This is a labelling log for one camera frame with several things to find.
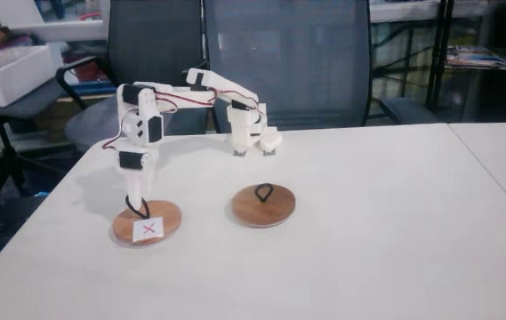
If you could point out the wooden lid with red cross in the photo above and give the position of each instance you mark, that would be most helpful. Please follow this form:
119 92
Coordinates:
168 218

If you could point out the plain wooden lid black loop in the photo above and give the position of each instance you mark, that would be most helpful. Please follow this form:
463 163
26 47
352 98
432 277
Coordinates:
275 209

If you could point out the black chair grey seat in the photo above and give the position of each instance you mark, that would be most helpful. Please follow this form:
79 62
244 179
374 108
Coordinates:
34 95

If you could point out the black mesh office chair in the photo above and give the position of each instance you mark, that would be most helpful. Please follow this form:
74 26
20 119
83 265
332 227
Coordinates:
155 44
288 66

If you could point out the white foam box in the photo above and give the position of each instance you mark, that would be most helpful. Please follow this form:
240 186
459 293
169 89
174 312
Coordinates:
21 75

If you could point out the white shelf board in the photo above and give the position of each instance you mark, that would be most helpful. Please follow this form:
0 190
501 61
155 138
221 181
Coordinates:
57 31

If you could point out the black metal rack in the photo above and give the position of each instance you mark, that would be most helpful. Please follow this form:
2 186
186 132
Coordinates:
437 53

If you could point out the stack of magazines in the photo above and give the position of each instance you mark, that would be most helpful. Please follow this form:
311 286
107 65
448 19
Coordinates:
479 58

